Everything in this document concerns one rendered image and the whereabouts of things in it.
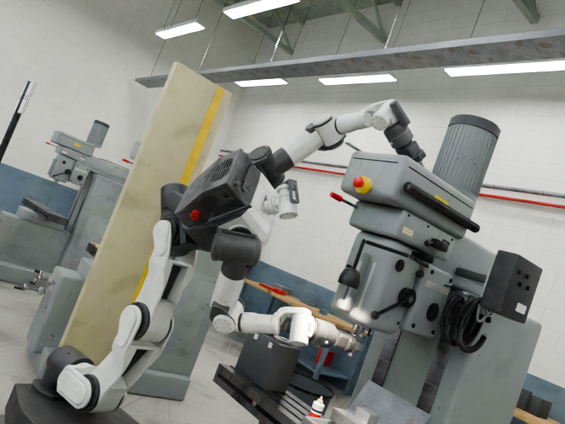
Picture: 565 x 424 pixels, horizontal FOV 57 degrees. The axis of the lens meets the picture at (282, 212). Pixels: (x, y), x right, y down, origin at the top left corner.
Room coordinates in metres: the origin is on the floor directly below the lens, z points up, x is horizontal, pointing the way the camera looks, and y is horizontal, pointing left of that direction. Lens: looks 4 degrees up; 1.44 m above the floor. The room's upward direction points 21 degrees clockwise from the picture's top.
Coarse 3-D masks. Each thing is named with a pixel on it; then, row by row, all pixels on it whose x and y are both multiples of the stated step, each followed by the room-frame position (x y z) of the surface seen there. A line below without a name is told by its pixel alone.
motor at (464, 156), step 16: (448, 128) 2.04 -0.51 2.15; (464, 128) 1.96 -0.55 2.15; (480, 128) 1.94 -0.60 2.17; (496, 128) 1.95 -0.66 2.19; (448, 144) 1.99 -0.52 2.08; (464, 144) 1.95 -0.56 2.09; (480, 144) 1.94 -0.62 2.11; (448, 160) 1.97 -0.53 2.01; (464, 160) 1.94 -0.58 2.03; (480, 160) 1.95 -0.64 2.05; (448, 176) 1.96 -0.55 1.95; (464, 176) 1.94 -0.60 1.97; (480, 176) 1.96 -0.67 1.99; (464, 192) 1.94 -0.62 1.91
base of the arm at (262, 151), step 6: (258, 150) 1.94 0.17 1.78; (264, 150) 1.93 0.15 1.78; (270, 150) 1.92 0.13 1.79; (252, 156) 1.93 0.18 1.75; (258, 156) 1.91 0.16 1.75; (264, 156) 1.91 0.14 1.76; (258, 168) 1.90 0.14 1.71; (264, 174) 1.93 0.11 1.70; (282, 174) 2.00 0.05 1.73; (282, 180) 1.99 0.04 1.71; (276, 186) 1.98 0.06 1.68
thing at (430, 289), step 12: (432, 276) 1.87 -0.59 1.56; (444, 276) 1.92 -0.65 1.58; (420, 288) 1.86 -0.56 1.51; (432, 288) 1.89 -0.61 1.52; (444, 288) 1.93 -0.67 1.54; (420, 300) 1.86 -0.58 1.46; (432, 300) 1.90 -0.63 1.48; (444, 300) 1.95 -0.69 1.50; (408, 312) 1.86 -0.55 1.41; (420, 312) 1.88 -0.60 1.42; (432, 312) 1.91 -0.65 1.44; (408, 324) 1.86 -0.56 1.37; (420, 324) 1.89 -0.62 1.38; (432, 324) 1.93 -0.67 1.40; (420, 336) 1.93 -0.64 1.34; (432, 336) 1.95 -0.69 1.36
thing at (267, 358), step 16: (256, 336) 2.21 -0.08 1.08; (272, 336) 2.21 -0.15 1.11; (240, 352) 2.25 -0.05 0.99; (256, 352) 2.18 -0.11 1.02; (272, 352) 2.11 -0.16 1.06; (288, 352) 2.12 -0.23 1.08; (240, 368) 2.23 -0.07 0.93; (256, 368) 2.16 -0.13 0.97; (272, 368) 2.09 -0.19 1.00; (288, 368) 2.14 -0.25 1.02; (272, 384) 2.11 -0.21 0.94
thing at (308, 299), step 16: (272, 288) 7.84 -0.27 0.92; (272, 304) 8.59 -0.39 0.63; (304, 304) 7.65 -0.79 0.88; (336, 320) 7.00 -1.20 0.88; (304, 352) 7.59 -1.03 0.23; (320, 352) 7.16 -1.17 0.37; (320, 368) 6.54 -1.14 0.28; (352, 368) 6.94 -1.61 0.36; (528, 400) 4.87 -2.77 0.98; (544, 400) 4.79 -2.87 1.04; (528, 416) 4.58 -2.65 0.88; (544, 416) 4.83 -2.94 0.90
